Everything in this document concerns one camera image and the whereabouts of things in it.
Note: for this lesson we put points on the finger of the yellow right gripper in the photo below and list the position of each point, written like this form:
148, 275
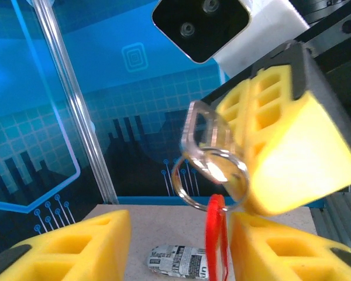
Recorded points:
304, 146
238, 99

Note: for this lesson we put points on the aluminium frame post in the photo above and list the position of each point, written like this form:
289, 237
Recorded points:
76, 102

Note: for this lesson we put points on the red plastic key tag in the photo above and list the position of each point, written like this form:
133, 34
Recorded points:
212, 234

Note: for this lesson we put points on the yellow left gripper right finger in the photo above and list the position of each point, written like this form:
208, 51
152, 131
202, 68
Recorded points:
251, 257

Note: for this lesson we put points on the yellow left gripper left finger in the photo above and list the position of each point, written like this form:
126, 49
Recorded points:
105, 257

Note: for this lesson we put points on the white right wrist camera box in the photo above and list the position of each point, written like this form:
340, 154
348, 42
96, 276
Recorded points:
199, 26

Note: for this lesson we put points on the newspaper print pouch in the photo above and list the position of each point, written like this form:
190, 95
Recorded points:
175, 262

